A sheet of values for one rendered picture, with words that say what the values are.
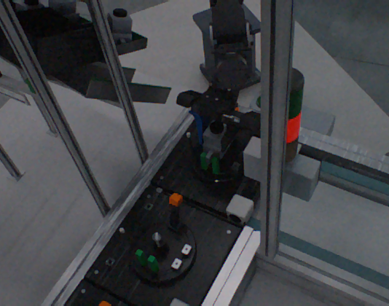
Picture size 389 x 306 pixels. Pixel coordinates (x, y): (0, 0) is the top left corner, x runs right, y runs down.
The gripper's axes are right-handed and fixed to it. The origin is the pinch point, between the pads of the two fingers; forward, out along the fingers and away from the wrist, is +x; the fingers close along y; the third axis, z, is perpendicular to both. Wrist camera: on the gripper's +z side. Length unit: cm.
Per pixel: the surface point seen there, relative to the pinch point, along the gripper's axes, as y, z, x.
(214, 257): 10.1, 10.2, 21.3
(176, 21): -45, -56, -13
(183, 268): 6.3, 15.8, 22.9
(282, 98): 20.4, 32.7, -18.9
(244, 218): 11.9, 3.1, 14.2
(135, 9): -148, -181, 2
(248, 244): 14.6, 4.0, 18.9
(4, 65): -194, -117, 49
